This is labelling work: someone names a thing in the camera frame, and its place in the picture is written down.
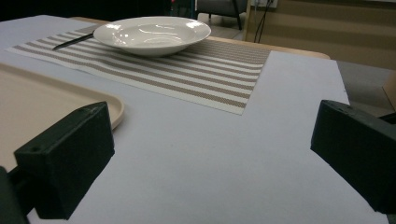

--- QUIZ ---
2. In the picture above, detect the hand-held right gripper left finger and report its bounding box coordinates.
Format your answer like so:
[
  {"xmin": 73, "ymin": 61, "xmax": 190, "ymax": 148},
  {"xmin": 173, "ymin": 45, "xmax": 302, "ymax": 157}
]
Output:
[{"xmin": 13, "ymin": 101, "xmax": 116, "ymax": 220}]

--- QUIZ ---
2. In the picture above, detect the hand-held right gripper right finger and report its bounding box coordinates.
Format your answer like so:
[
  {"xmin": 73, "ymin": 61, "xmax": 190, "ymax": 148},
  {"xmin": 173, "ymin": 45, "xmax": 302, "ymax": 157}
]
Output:
[{"xmin": 310, "ymin": 99, "xmax": 396, "ymax": 215}]

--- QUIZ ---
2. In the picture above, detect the beige plastic tray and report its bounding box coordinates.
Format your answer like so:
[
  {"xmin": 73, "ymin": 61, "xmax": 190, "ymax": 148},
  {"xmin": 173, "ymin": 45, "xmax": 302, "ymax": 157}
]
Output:
[{"xmin": 0, "ymin": 63, "xmax": 125, "ymax": 172}]

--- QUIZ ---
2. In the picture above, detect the black knife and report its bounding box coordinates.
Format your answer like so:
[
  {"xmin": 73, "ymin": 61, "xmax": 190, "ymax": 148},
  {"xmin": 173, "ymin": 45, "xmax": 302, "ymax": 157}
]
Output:
[{"xmin": 51, "ymin": 33, "xmax": 95, "ymax": 51}]

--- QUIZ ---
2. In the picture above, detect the striped beige placemat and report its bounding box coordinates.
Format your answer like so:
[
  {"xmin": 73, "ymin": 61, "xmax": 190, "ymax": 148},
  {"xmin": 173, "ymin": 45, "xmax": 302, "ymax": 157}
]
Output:
[{"xmin": 6, "ymin": 24, "xmax": 272, "ymax": 116}]

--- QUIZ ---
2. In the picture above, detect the white deep plate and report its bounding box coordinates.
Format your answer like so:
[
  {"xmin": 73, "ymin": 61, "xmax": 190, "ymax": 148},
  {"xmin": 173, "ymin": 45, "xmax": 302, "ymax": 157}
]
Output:
[{"xmin": 92, "ymin": 16, "xmax": 212, "ymax": 57}]

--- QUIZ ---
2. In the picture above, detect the grey chair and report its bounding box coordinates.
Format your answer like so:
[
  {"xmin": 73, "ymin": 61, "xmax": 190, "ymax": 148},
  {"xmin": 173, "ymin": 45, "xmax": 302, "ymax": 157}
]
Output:
[{"xmin": 195, "ymin": 0, "xmax": 248, "ymax": 31}]

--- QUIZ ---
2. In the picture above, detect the black cable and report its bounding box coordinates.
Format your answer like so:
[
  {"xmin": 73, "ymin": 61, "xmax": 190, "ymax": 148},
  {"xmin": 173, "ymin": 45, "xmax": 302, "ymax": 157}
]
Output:
[{"xmin": 253, "ymin": 0, "xmax": 275, "ymax": 44}]

